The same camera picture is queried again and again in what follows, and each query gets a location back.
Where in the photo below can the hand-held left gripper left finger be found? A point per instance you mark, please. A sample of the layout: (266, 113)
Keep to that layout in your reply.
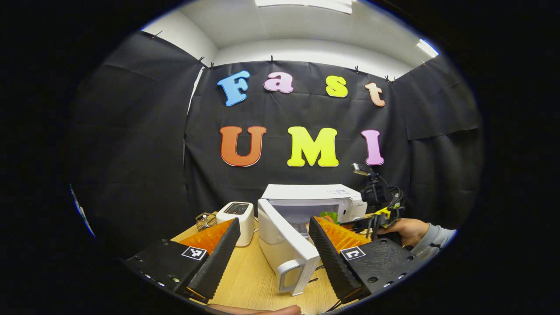
(216, 262)

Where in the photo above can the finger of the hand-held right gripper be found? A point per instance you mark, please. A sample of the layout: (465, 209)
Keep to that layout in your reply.
(358, 224)

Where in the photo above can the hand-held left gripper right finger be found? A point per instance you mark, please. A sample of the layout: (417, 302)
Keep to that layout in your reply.
(332, 262)

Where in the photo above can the green lettuce leaf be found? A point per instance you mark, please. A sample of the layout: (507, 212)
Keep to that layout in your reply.
(329, 216)

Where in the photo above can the white microwave oven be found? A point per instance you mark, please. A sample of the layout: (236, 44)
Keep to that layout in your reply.
(284, 249)

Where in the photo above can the white toaster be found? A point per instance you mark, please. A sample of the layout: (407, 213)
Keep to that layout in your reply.
(243, 227)

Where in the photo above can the black backdrop cloth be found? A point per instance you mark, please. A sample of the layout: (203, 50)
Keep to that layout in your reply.
(131, 144)

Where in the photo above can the small ceiling light panel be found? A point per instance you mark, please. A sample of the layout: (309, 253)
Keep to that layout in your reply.
(427, 47)

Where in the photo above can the long ceiling light panel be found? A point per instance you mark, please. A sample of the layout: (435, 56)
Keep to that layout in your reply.
(306, 4)

